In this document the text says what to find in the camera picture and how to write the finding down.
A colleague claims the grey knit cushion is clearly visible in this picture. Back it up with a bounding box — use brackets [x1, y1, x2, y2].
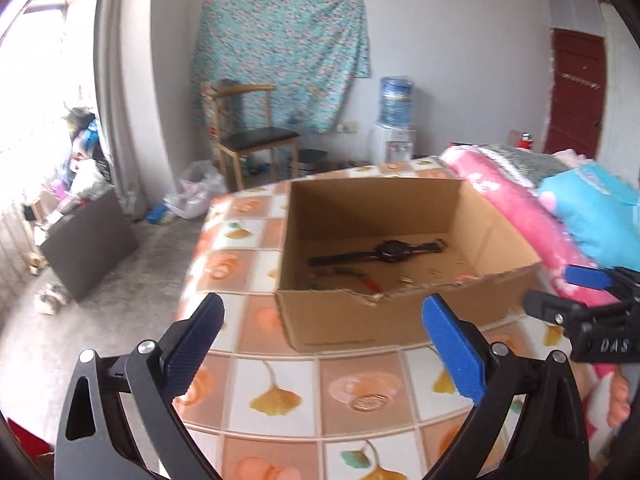
[479, 143, 572, 187]

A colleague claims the white water dispenser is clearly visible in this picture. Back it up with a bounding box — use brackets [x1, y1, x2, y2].
[368, 124, 417, 164]

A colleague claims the grey curtain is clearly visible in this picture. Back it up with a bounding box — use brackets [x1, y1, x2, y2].
[94, 0, 152, 212]

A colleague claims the red object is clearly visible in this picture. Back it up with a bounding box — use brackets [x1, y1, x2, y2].
[4, 417, 54, 462]

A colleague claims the crumpled white paper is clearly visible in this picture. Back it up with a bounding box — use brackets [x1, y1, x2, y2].
[34, 282, 71, 316]

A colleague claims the person's right hand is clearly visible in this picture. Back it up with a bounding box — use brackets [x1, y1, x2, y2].
[605, 375, 636, 429]

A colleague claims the wooden chair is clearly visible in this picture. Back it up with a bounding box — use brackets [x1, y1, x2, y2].
[202, 80, 301, 192]

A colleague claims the blue water bottle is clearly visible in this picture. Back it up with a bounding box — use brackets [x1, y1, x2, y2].
[379, 76, 416, 129]

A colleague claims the dark cabinet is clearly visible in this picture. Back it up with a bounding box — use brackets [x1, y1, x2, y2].
[40, 185, 140, 302]

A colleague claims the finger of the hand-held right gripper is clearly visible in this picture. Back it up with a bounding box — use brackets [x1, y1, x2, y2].
[523, 289, 640, 329]
[565, 265, 640, 303]

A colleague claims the blue plush pillow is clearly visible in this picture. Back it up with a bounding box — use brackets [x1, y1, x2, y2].
[536, 162, 640, 267]

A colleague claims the black wristwatch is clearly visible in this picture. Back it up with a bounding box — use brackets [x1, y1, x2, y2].
[307, 238, 448, 267]

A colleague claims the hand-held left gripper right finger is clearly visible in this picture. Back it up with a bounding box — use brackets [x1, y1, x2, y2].
[421, 294, 593, 480]

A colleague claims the pile of clutter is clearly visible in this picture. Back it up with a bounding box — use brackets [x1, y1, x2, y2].
[49, 105, 117, 222]

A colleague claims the teal floral wall cloth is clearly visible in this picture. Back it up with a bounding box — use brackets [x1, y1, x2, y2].
[192, 0, 371, 134]

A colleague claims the brown cardboard box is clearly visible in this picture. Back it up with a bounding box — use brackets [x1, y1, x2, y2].
[275, 177, 543, 354]

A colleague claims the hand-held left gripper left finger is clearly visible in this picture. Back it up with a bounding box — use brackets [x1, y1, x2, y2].
[56, 292, 226, 480]

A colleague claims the dark trash bin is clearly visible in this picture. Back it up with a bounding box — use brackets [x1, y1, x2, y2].
[289, 148, 329, 177]

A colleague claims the white plastic bag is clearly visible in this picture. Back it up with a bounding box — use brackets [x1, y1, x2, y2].
[164, 159, 229, 220]

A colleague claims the pink floral blanket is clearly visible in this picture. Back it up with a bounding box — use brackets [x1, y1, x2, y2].
[439, 144, 640, 480]

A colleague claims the dark red door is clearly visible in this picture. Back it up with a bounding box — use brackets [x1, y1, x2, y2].
[542, 27, 609, 159]

